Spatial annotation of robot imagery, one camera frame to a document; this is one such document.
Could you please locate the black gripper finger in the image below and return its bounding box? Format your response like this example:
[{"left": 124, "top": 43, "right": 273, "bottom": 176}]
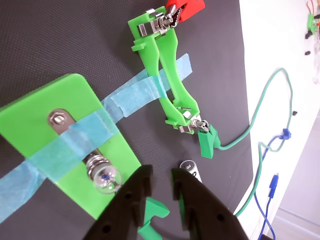
[
  {"left": 84, "top": 164, "right": 154, "bottom": 240},
  {"left": 170, "top": 167, "right": 248, "bottom": 240}
]

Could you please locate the white AA battery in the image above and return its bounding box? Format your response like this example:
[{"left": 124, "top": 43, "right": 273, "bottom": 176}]
[{"left": 178, "top": 159, "right": 203, "bottom": 185}]

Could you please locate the green alligator clip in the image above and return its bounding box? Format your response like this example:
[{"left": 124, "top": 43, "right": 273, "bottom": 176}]
[
  {"left": 137, "top": 196, "right": 171, "bottom": 240},
  {"left": 191, "top": 119, "right": 222, "bottom": 159}
]

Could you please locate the blue alligator clip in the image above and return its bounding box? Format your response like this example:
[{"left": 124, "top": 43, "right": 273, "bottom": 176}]
[{"left": 268, "top": 171, "right": 280, "bottom": 200}]

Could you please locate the green bulb holder board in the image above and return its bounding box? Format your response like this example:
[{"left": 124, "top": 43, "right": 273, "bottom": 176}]
[{"left": 0, "top": 73, "right": 143, "bottom": 221}]

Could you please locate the green battery holder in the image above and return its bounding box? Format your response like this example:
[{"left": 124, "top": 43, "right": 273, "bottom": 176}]
[{"left": 127, "top": 7, "right": 202, "bottom": 136}]

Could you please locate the red alligator clip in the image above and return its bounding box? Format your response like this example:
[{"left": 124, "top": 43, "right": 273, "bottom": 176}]
[{"left": 162, "top": 0, "right": 206, "bottom": 26}]

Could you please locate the small clear light bulb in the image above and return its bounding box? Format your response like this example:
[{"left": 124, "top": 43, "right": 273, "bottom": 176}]
[{"left": 86, "top": 153, "right": 123, "bottom": 195}]

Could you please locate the blue masking tape strip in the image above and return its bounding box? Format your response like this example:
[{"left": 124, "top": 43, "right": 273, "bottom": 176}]
[
  {"left": 0, "top": 99, "right": 121, "bottom": 223},
  {"left": 101, "top": 53, "right": 193, "bottom": 119}
]

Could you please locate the dark grey work mat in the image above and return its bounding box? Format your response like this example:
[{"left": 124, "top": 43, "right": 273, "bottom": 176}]
[{"left": 0, "top": 0, "right": 255, "bottom": 240}]

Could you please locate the small green circuit module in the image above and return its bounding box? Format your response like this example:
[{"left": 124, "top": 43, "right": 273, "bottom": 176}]
[{"left": 304, "top": 0, "right": 320, "bottom": 41}]

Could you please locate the blue lead cable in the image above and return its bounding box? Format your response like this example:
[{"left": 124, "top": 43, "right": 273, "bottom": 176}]
[{"left": 254, "top": 127, "right": 293, "bottom": 240}]

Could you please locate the green lead cable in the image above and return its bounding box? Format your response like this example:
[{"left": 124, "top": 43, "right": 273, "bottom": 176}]
[{"left": 217, "top": 67, "right": 294, "bottom": 217}]

